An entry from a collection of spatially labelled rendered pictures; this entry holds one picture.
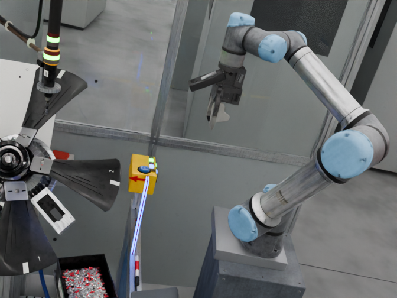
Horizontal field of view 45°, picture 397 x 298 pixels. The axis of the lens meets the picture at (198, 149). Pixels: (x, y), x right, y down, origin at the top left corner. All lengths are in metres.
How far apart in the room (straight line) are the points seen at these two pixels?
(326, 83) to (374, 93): 3.53
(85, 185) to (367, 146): 0.87
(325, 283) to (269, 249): 1.82
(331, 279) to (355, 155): 2.34
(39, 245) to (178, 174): 1.03
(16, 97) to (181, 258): 1.37
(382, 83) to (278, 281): 3.49
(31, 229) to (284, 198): 0.80
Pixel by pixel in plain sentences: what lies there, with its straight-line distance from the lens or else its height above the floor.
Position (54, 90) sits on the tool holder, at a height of 1.46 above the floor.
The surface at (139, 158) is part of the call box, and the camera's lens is 1.99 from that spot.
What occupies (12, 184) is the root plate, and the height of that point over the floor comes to 1.13.
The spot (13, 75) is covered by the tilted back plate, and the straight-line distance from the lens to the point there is 1.97.
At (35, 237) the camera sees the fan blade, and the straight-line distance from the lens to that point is 1.65.
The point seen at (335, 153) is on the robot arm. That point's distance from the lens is 1.27.
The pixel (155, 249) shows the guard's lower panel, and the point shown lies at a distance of 2.75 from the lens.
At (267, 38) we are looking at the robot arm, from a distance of 1.39.
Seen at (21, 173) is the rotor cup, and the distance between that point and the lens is 1.59.
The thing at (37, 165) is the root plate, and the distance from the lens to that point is 1.64.
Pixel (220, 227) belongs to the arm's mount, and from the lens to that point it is 1.75.
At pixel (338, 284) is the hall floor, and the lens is 3.52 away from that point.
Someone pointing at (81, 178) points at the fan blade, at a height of 1.17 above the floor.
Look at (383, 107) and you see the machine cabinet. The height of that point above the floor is 0.70.
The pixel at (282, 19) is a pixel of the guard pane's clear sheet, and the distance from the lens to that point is 2.27.
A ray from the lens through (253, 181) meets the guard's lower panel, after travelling 2.57.
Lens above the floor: 2.04
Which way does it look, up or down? 26 degrees down
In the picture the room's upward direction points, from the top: 14 degrees clockwise
